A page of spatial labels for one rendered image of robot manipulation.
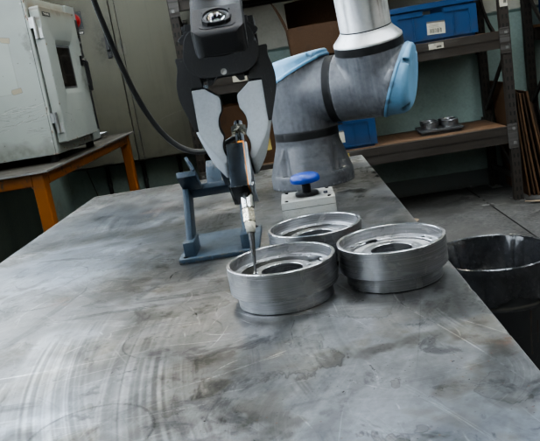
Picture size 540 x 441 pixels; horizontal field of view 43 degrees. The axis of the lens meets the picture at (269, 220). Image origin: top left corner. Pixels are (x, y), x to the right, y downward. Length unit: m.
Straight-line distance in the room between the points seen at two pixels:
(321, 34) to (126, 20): 1.24
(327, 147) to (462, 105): 3.66
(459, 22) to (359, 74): 3.19
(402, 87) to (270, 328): 0.63
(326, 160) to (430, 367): 0.75
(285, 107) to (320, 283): 0.62
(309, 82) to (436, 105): 3.64
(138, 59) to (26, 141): 1.74
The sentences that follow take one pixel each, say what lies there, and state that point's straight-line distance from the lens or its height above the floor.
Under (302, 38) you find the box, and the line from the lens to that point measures 4.17.
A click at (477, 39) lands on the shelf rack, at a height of 0.97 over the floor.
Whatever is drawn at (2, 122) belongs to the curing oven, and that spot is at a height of 0.97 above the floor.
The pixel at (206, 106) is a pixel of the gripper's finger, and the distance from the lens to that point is 0.68.
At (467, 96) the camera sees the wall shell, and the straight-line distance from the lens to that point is 4.86.
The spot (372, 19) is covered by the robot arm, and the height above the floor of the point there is 1.06.
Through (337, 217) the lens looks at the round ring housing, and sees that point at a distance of 0.82.
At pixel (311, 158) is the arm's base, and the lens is 1.21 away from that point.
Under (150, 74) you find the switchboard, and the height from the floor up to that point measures 1.08.
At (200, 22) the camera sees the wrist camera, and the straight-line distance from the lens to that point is 0.60.
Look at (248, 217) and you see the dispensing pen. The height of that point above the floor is 0.88.
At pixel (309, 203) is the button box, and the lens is 0.90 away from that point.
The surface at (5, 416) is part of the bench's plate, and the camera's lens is 0.57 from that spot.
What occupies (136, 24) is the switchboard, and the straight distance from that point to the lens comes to 4.56.
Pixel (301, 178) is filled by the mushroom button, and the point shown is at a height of 0.87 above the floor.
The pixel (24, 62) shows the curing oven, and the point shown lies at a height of 1.18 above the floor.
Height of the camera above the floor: 1.02
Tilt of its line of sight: 12 degrees down
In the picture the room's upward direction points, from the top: 9 degrees counter-clockwise
